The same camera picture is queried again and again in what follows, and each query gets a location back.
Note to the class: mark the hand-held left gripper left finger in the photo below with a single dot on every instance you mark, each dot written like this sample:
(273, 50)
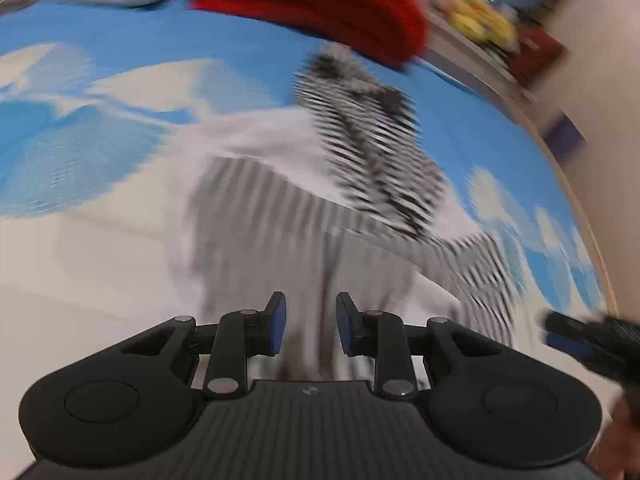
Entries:
(276, 325)

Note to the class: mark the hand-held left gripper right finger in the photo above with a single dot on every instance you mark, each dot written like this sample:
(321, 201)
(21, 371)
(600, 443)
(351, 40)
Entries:
(345, 327)

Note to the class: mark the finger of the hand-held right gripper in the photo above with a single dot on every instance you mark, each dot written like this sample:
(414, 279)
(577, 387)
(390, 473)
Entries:
(570, 346)
(565, 322)

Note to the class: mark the black white striped garment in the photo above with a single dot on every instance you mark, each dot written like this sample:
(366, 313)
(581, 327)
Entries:
(372, 152)

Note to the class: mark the person's right forearm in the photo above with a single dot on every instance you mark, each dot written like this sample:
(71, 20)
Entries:
(627, 440)

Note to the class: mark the purple box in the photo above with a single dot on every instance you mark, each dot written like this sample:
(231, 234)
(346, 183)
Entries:
(564, 136)

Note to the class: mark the blue white printed bedsheet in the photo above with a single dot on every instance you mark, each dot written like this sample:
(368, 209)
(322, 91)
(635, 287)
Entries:
(90, 140)

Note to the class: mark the dark red box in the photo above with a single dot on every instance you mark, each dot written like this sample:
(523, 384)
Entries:
(539, 55)

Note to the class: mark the yellow plush toy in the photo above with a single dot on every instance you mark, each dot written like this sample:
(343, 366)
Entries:
(482, 20)

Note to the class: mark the red knit cloth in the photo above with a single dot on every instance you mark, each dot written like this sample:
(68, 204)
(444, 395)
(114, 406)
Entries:
(320, 0)

